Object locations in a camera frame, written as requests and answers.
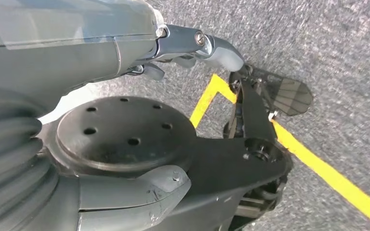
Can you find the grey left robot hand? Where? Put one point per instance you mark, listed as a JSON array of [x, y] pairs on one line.
[[60, 47]]

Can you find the dark left robot foot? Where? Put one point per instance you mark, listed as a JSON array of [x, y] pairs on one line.
[[290, 95]]

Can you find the yellow floor tape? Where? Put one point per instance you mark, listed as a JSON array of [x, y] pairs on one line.
[[331, 181]]

